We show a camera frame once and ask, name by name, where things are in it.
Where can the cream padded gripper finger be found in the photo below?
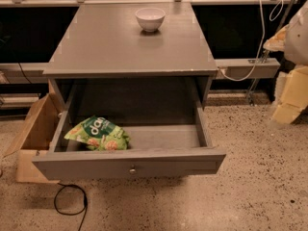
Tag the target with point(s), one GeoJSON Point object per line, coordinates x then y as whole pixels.
{"type": "Point", "coordinates": [291, 95]}

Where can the green rice chip bag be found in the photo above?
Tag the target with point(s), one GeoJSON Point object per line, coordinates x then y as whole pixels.
{"type": "Point", "coordinates": [98, 133]}

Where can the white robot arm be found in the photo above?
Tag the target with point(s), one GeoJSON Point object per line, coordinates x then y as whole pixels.
{"type": "Point", "coordinates": [297, 37]}

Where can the grey open top drawer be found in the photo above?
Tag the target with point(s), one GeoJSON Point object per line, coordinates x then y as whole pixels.
{"type": "Point", "coordinates": [156, 151]}

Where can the round metal drawer knob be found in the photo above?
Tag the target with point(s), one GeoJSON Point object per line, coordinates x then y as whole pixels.
{"type": "Point", "coordinates": [132, 170]}

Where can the grey cabinet with counter top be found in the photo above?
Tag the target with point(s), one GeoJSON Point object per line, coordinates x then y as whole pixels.
{"type": "Point", "coordinates": [107, 65]}

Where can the white ceramic bowl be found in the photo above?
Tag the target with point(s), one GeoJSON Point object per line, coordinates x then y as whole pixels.
{"type": "Point", "coordinates": [150, 19]}

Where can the brown cardboard box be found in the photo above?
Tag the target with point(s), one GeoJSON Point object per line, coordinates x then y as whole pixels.
{"type": "Point", "coordinates": [32, 139]}

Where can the grey wall shelf rail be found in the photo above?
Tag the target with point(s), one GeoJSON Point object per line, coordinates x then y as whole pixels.
{"type": "Point", "coordinates": [246, 68]}

